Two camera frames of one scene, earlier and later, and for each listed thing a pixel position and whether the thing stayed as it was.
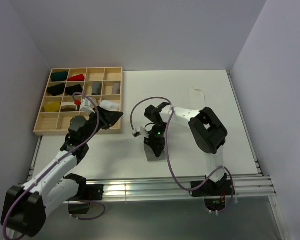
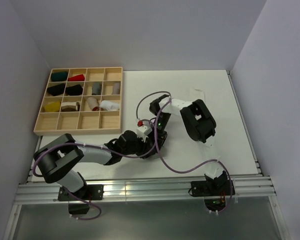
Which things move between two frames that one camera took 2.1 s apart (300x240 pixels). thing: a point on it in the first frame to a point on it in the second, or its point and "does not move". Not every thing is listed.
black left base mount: x=86 y=192 does not move
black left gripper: x=108 y=118 to x=146 y=147
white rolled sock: x=110 y=105 does not move
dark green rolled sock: x=59 y=76 does not move
